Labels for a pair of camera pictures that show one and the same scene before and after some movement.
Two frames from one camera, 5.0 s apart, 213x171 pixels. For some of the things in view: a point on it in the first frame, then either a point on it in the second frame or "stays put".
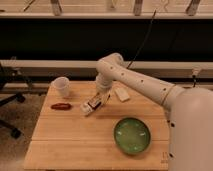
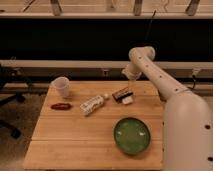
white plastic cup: (61, 86) stays put
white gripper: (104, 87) to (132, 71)
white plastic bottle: (88, 107) stays put
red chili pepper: (61, 106) stays put
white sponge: (122, 92) to (128, 100)
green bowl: (132, 135) stays put
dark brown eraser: (94, 102) to (119, 95)
